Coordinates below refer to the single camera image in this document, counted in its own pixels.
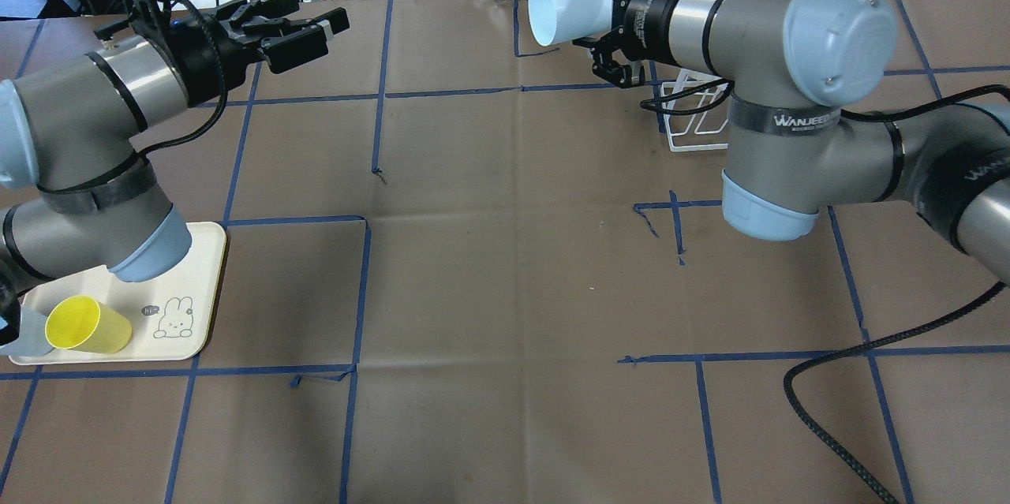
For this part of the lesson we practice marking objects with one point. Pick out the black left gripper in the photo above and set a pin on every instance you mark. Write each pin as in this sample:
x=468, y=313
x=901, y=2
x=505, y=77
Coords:
x=203, y=57

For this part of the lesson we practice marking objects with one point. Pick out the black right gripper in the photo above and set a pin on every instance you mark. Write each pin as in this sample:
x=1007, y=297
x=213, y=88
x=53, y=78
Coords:
x=645, y=6

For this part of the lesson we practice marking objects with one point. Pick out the light blue cup back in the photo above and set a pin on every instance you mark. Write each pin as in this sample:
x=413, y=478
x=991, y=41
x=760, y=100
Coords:
x=558, y=21

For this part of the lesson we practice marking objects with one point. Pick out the light blue cup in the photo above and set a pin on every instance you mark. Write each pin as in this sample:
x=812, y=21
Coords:
x=558, y=21
x=30, y=340

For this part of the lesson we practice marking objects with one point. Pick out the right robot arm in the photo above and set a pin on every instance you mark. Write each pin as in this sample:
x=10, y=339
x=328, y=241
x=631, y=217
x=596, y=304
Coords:
x=793, y=67

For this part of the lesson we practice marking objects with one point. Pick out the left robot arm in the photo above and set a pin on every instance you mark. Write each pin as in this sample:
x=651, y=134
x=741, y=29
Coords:
x=82, y=135

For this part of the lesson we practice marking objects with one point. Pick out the yellow plastic cup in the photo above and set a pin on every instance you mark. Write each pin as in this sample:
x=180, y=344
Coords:
x=83, y=324

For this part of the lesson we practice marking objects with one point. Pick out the light blue cup front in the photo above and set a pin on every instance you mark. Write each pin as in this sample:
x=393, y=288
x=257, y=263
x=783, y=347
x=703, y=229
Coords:
x=30, y=340

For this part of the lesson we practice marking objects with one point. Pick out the cream serving tray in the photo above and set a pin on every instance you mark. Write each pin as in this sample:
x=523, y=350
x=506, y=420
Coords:
x=171, y=315

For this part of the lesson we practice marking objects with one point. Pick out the white wire cup rack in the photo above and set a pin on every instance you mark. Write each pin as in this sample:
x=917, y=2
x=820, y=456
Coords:
x=701, y=130

